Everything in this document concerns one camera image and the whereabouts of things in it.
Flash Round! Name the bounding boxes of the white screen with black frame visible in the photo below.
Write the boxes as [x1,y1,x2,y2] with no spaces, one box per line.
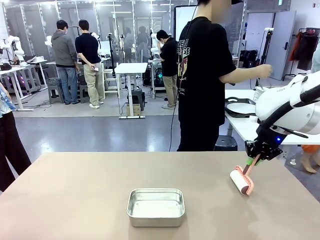
[173,5,200,42]

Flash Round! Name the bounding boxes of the white standing desk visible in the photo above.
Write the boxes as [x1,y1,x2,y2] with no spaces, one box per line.
[114,62,149,120]

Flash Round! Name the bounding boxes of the person in dark polo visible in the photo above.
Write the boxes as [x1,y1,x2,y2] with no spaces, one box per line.
[74,19,106,110]

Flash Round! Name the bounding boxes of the person in patterned blue shirt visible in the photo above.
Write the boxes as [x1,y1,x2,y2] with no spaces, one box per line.
[0,81,33,193]

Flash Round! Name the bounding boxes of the person in black shirt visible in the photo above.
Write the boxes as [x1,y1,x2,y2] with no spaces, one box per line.
[156,29,180,109]

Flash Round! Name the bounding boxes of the grey step stool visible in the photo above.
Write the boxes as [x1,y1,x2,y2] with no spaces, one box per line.
[46,77,65,105]
[79,84,91,104]

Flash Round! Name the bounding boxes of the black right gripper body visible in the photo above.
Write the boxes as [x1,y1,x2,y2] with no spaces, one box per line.
[256,138,284,161]

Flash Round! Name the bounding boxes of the black step stool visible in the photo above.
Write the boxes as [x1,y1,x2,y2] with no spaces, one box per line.
[131,89,146,111]

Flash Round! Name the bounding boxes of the black bag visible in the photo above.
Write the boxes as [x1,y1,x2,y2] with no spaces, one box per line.
[239,49,259,68]

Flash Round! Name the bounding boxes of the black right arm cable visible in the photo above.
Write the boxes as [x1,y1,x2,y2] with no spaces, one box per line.
[256,84,320,143]

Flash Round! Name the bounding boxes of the person's right hand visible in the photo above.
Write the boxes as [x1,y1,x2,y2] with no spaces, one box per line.
[258,63,274,79]

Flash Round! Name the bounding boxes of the black round stool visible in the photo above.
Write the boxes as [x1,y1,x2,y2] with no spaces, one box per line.
[213,134,239,152]

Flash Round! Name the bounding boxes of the person's right forearm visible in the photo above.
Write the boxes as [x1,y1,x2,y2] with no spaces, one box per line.
[233,65,262,83]

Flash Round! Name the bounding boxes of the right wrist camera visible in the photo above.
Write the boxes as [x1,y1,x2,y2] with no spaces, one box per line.
[244,139,259,158]

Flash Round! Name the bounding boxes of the person in black t-shirt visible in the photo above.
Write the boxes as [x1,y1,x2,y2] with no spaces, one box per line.
[176,0,274,152]

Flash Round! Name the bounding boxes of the person in grey hoodie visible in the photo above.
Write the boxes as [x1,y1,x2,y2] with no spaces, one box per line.
[51,19,81,106]

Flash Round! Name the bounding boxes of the white side table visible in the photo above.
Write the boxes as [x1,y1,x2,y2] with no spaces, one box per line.
[224,88,320,147]

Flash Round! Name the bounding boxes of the cardboard box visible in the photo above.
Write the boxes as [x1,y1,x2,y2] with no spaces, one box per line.
[126,103,142,117]

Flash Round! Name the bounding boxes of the pink lint roller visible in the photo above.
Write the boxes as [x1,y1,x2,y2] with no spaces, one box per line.
[229,156,254,197]

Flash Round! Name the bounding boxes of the grey door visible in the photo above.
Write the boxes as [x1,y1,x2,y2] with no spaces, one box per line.
[262,10,298,82]

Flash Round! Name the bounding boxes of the black tripod stand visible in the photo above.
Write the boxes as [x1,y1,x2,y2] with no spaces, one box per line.
[259,27,275,66]

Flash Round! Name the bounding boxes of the white round plate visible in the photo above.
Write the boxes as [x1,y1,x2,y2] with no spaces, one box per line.
[226,103,256,116]

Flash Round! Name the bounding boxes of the dark brown serving tray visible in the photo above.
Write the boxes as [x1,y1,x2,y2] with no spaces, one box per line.
[224,97,258,119]

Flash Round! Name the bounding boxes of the metal rectangular tin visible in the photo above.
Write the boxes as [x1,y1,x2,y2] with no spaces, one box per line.
[126,188,186,228]

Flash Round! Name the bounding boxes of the red jacket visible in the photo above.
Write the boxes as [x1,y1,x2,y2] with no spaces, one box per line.
[288,31,304,63]

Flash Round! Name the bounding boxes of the white cutlery holder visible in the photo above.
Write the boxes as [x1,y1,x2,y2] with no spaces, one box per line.
[254,86,270,101]

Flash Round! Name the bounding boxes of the dark coat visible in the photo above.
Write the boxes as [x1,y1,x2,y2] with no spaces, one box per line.
[296,31,320,72]

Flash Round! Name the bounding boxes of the black clothes rack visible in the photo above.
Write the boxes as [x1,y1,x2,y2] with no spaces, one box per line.
[282,27,320,82]

